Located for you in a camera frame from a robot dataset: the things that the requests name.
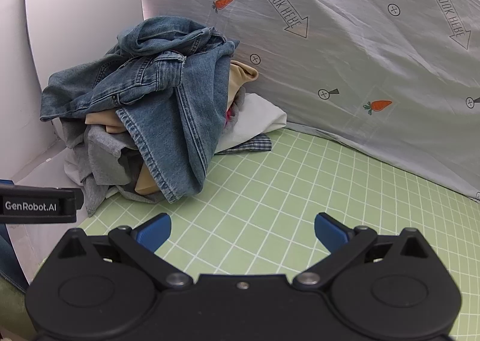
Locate grey carrot-printed sheet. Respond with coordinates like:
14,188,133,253
137,0,480,199

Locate grey sweatshirt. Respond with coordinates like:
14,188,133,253
62,116,143,218

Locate green checked mat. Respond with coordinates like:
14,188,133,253
77,127,480,341

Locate plaid shirt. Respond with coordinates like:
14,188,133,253
215,133,272,156

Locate beige shirt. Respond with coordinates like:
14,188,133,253
85,61,259,195

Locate blue denim jeans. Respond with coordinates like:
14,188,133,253
40,16,241,204

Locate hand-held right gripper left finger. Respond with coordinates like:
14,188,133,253
56,213,194,289

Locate person's denim-clad leg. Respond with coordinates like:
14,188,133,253
0,225,29,291

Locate green cushion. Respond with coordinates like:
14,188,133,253
0,277,38,341

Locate white cloth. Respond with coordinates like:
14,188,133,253
215,94,287,152

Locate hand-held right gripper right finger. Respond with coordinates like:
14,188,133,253
292,212,436,291

